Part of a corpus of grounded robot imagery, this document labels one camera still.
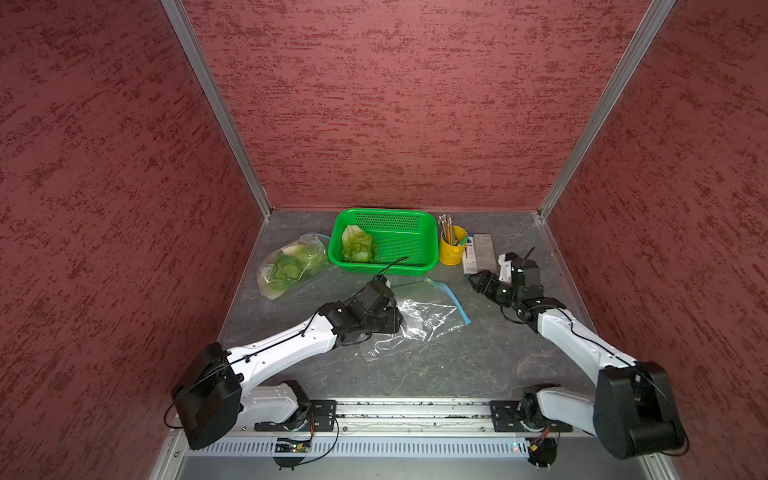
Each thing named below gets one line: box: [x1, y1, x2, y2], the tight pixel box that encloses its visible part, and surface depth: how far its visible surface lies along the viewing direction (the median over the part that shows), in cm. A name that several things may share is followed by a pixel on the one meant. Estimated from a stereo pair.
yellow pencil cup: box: [440, 225, 468, 266], surface depth 102 cm
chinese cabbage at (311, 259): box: [282, 244, 328, 277], surface depth 97 cm
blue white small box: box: [463, 230, 478, 274], surface depth 108 cm
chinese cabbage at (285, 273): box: [257, 254, 317, 300], surface depth 89 cm
